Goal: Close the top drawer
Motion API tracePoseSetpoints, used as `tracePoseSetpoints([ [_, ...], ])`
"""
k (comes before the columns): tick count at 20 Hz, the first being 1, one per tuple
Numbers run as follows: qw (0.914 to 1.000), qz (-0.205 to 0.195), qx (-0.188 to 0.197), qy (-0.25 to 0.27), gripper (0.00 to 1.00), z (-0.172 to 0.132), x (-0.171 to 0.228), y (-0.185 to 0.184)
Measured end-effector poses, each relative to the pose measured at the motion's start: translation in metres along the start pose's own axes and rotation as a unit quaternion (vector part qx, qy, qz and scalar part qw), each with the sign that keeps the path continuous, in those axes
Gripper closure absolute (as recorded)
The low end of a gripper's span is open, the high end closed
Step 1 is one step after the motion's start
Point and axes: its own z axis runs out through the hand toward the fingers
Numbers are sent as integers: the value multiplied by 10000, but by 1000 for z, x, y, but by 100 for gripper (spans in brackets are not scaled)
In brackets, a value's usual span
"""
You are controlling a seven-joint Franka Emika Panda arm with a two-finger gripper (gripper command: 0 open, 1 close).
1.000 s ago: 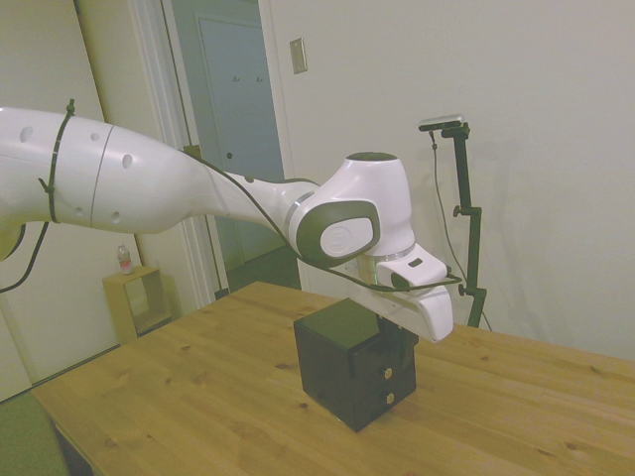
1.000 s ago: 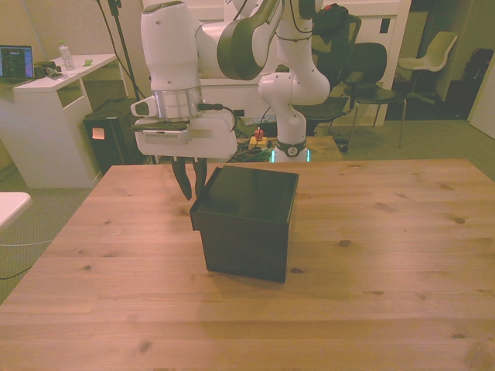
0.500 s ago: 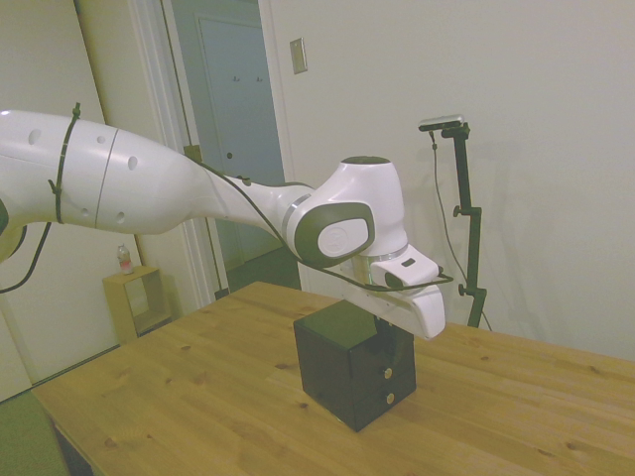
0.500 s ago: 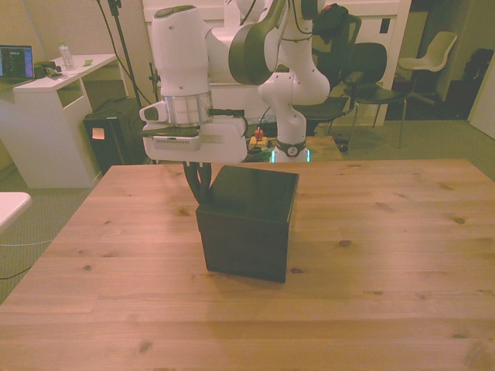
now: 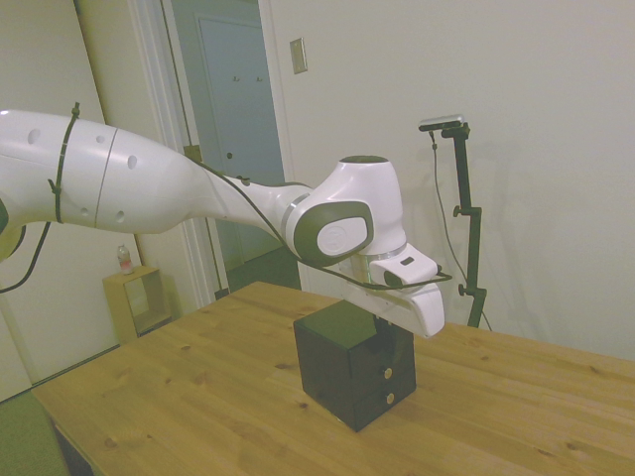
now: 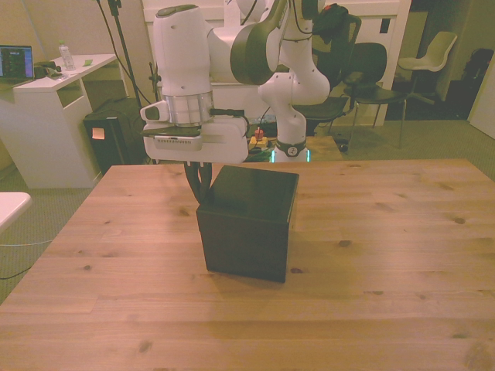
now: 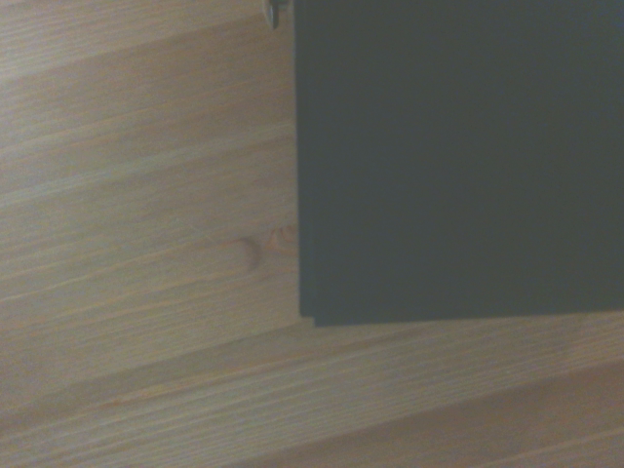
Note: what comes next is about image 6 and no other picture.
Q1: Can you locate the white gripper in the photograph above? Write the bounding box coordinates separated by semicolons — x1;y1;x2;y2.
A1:
143;122;249;205

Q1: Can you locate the black drawer cabinet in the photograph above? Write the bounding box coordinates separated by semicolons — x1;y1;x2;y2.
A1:
196;165;301;284

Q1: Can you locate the red emergency stop button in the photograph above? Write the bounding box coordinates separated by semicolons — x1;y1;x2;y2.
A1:
250;126;269;151

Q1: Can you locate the black computer tower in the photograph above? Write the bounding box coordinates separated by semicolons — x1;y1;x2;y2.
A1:
82;98;151;175

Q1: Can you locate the black tripod stand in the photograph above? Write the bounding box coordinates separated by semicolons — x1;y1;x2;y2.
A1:
92;0;145;110

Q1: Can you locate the white desk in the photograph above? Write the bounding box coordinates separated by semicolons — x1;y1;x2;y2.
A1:
0;53;119;190

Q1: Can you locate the clear water bottle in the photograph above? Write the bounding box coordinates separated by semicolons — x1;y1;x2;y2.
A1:
58;41;76;72

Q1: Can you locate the black device on desk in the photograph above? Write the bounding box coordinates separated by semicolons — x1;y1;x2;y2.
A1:
33;60;63;79

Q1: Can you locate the white rounded table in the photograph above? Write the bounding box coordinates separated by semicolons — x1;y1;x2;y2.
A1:
0;191;32;233

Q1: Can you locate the black mesh office chair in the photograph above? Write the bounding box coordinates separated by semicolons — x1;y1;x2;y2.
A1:
293;2;364;137

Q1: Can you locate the black shell chair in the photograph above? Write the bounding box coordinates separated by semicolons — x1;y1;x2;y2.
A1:
343;41;408;150

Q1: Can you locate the open laptop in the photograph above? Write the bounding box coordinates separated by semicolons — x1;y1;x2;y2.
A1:
0;44;34;83

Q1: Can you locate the white shell chair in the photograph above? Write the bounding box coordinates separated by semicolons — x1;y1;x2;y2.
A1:
397;31;459;106

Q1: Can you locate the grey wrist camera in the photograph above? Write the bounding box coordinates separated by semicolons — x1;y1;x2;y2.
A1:
139;127;203;153

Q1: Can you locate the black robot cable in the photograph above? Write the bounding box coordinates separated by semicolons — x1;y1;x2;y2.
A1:
210;107;249;138

